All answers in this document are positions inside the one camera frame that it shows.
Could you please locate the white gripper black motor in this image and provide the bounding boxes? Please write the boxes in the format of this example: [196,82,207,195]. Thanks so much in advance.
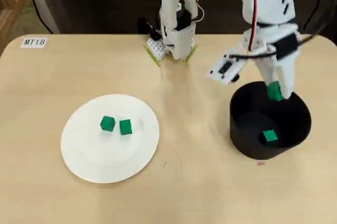
[243,22,301,100]

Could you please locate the green cube block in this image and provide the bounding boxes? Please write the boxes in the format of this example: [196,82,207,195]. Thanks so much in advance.
[266,81,284,102]
[100,115,116,132]
[119,119,133,136]
[262,130,279,148]

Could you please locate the black pot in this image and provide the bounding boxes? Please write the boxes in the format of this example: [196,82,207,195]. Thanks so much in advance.
[229,81,312,161]

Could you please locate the white round plate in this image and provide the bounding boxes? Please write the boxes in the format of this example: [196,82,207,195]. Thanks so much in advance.
[60,93,161,184]

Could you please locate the green tape strip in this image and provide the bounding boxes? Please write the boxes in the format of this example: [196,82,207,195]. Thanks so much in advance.
[185,45,199,63]
[143,44,162,67]

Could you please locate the black table clamp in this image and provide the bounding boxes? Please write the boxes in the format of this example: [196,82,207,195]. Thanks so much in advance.
[137,17,162,42]

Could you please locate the white MT18 label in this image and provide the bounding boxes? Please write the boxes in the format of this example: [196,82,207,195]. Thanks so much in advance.
[20,36,48,49]

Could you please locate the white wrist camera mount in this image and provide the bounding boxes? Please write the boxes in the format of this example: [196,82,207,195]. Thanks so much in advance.
[206,50,247,86]

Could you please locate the red white wrist wire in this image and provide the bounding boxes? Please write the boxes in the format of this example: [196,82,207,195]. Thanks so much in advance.
[247,0,301,51]

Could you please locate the red white shoulder wire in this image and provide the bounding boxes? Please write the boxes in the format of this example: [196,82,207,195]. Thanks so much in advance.
[190,0,205,22]

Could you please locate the white perforated base plate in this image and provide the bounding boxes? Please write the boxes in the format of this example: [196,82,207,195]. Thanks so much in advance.
[146,36,170,61]

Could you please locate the wooden lattice frame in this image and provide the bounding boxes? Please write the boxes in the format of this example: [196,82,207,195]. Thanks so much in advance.
[0,0,30,57]

